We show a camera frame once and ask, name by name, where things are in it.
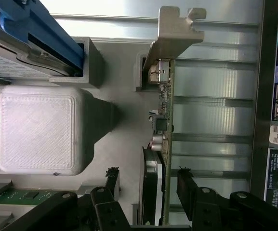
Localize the green RAM stick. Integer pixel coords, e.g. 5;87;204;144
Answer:
0;189;60;205

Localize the hard disk with blue rails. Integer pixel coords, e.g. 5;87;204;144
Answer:
0;0;85;80

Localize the black open PC case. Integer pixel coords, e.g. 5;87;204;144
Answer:
249;0;278;217

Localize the grey parts rack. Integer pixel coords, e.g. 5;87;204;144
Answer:
0;36;173;231

